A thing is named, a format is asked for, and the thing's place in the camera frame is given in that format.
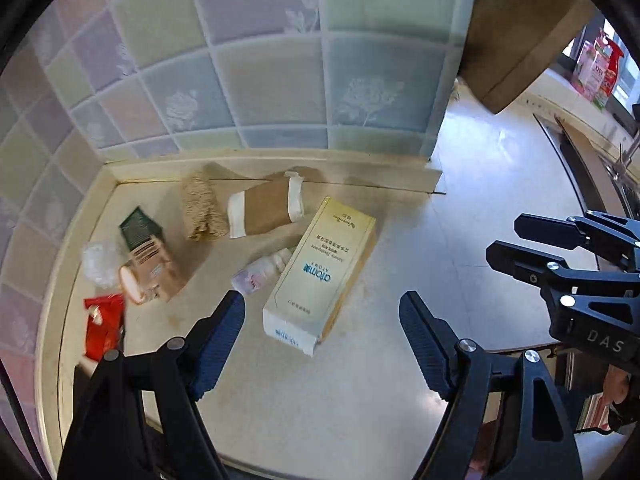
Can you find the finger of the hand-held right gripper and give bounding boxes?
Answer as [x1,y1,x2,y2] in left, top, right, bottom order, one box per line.
[514,210,640,271]
[486,241,640,306]

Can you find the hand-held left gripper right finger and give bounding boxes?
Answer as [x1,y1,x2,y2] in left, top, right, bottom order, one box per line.
[399,290,583,480]

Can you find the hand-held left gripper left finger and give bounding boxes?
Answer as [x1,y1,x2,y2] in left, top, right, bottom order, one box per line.
[57,290,247,480]

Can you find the red packet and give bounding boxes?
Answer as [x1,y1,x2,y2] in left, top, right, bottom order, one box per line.
[82,292,126,363]

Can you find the yellow cardboard box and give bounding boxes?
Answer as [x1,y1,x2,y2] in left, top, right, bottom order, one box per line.
[262,196,377,357]

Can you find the clear plastic wrap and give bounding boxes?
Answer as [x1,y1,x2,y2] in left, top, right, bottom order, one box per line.
[80,240,123,290]

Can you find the person's right hand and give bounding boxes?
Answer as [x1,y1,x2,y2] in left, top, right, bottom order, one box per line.
[602,366,632,406]

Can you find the steel sink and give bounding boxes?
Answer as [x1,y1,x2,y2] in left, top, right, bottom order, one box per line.
[532,112,640,271]

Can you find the pink striped cloth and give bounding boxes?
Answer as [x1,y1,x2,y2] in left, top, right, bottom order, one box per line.
[575,392,616,433]

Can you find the small white bottle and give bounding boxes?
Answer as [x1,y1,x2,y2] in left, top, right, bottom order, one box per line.
[231,247,296,297]

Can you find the metal faucet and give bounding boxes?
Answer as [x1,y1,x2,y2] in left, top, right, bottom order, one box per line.
[607,130,640,181]

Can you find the green-topped brown carton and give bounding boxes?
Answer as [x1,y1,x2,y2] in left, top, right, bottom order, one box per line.
[118,206,187,306]

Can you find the black glass gas stove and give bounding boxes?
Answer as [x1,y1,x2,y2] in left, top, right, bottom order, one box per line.
[72,362,103,391]

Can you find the beige sponge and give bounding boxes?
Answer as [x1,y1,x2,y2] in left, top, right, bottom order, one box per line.
[180,162,230,242]

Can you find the brown paper cup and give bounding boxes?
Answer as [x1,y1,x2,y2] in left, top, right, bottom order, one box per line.
[227,171,306,238]

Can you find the red trigger spray bottle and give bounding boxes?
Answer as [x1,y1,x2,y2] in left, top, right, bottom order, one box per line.
[592,30,626,111]

